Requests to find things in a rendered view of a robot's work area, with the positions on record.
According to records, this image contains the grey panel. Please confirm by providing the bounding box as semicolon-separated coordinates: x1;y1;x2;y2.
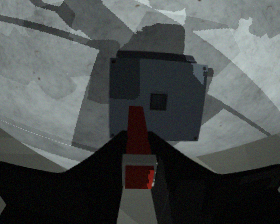
109;51;208;141

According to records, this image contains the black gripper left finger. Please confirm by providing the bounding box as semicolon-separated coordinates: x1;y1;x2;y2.
0;129;128;224

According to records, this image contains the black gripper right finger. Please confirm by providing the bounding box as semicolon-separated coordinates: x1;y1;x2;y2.
147;131;280;224

